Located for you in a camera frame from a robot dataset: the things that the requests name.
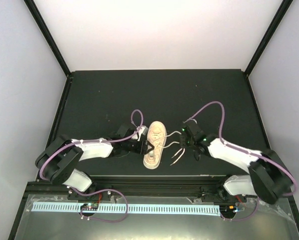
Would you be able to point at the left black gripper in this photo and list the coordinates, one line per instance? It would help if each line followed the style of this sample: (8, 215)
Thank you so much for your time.
(142, 149)

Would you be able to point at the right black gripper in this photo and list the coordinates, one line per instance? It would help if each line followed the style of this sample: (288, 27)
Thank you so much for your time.
(182, 142)

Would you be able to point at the white shoelace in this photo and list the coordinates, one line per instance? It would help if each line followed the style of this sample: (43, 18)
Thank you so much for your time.
(173, 147)

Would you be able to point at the beige lace sneaker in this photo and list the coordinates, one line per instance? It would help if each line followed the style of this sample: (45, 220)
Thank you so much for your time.
(155, 127)

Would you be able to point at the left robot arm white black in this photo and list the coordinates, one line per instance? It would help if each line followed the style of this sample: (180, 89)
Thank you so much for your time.
(57, 164)

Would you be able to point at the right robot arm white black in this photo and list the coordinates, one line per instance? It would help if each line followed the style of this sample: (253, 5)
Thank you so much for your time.
(264, 177)

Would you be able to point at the right small circuit board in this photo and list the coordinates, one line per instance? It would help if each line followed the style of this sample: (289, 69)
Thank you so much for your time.
(230, 209)

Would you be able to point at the small circuit board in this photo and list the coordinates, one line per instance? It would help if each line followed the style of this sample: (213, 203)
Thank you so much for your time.
(89, 207)
(230, 209)

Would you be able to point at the left small circuit board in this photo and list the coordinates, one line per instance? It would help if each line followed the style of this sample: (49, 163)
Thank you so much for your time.
(89, 207)

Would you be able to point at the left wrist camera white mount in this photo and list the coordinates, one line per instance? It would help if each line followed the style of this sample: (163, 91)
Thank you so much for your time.
(143, 130)

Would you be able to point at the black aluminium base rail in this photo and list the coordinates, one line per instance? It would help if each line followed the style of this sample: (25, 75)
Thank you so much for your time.
(218, 189)

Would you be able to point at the white slotted cable duct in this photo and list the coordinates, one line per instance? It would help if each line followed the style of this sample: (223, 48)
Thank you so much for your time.
(119, 208)

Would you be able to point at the right black frame post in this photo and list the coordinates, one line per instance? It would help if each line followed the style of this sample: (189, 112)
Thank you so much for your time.
(271, 29)

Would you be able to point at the black frame post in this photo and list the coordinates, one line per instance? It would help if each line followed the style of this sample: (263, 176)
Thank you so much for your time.
(271, 29)
(40, 22)

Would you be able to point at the left black frame post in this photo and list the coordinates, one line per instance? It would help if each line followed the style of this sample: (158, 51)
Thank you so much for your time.
(40, 22)

